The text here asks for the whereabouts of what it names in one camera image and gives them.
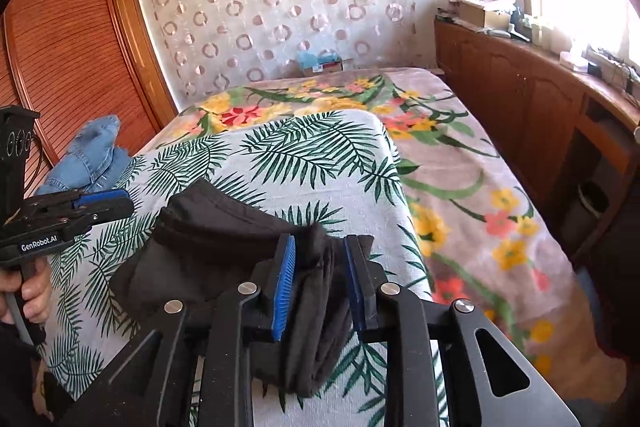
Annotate black shorts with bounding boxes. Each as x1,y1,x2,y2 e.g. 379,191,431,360
110,180,352,398

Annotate person left hand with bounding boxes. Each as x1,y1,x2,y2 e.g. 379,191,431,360
0,257,52,324

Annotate blue denim jeans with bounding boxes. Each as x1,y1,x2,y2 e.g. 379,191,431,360
35,115,131,196

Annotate floral blanket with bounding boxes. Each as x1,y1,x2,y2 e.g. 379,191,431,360
139,66,626,403

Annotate palm leaf bed sheet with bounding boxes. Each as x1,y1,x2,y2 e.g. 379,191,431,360
42,110,421,426

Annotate wooden louvered wardrobe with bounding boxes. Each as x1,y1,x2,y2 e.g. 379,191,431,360
1,0,177,194

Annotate wooden sideboard cabinet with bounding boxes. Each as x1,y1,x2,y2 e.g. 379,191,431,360
434,20,639,258

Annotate box with blue bag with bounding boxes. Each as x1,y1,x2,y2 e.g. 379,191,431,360
296,52,344,77

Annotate cardboard box on cabinet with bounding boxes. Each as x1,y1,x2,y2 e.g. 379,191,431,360
458,0,515,30

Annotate white power strip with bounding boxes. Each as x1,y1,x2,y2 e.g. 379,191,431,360
584,46,639,96

